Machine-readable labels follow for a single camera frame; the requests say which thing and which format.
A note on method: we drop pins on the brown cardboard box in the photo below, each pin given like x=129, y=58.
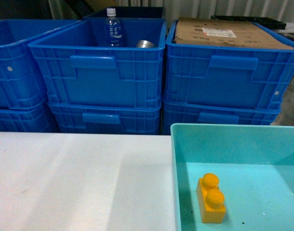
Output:
x=209, y=32

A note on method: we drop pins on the yellow two-stud toy block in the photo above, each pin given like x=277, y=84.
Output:
x=210, y=199

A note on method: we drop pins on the blue crate bottom right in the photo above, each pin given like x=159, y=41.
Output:
x=194, y=113

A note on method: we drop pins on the blue crate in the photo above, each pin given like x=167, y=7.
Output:
x=22, y=85
x=80, y=68
x=227, y=77
x=194, y=113
x=37, y=119
x=73, y=118

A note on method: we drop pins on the silver metal can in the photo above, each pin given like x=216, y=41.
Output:
x=145, y=44

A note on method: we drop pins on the blue crate top right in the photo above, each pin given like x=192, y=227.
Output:
x=227, y=77

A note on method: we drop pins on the blue crate bottom middle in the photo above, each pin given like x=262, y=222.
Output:
x=73, y=118

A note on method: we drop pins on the blue crate top middle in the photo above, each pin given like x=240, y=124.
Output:
x=80, y=68

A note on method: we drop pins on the clear water bottle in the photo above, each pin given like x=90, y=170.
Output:
x=113, y=31

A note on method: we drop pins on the blue crate bottom left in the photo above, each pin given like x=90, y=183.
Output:
x=37, y=119

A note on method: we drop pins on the teal plastic tray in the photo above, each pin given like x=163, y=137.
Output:
x=255, y=167

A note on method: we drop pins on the blue crate top left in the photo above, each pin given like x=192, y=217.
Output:
x=22, y=85

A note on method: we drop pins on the black tray in background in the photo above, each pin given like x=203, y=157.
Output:
x=263, y=21

